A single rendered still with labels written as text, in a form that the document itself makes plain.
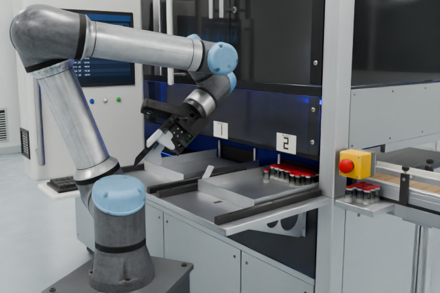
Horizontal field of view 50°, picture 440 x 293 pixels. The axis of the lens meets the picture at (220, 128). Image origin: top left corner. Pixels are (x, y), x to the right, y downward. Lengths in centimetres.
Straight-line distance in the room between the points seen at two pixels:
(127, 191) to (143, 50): 31
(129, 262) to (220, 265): 89
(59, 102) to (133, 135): 101
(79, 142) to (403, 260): 125
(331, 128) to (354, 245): 41
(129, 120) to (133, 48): 109
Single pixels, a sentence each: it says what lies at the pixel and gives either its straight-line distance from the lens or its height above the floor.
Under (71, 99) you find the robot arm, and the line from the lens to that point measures 114.
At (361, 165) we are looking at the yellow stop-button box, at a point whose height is 100.
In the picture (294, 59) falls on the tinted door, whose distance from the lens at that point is 151.
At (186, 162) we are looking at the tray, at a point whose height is 88.
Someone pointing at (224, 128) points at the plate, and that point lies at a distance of 176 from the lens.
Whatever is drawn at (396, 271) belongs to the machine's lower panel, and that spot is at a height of 53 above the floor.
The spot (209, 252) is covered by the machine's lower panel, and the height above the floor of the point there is 50.
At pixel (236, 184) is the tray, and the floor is 88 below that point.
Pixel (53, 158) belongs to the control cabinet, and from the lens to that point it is 201.
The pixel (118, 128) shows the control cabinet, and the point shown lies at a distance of 209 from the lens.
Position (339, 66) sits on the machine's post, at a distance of 139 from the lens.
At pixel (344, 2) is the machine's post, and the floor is 145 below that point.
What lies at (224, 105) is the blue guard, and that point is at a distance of 175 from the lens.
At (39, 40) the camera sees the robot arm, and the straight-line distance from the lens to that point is 102.
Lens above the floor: 131
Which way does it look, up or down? 9 degrees down
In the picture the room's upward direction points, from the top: straight up
